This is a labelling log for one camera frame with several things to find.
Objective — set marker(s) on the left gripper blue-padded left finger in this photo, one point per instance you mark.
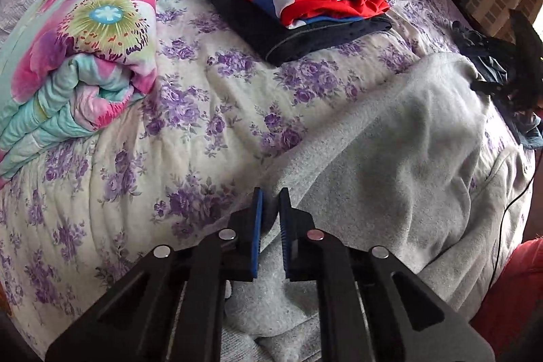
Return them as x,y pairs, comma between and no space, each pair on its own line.
169,306

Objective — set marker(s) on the red clothing of person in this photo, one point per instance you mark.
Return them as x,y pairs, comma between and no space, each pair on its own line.
512,301

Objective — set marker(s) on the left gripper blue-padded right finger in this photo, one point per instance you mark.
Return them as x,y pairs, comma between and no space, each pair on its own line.
371,307

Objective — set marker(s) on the colourful floral folded quilt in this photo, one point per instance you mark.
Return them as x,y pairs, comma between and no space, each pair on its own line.
68,69

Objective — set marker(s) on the black folded pants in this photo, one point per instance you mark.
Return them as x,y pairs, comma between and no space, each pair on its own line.
277,44

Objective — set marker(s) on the purple floral bed sheet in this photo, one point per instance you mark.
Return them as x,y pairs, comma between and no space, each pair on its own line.
172,166

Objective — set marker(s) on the grey fleece sweatpants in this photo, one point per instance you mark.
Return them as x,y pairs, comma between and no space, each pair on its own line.
408,166

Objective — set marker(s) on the dark teal blue clothes pile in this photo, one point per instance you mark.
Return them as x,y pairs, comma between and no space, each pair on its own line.
491,57

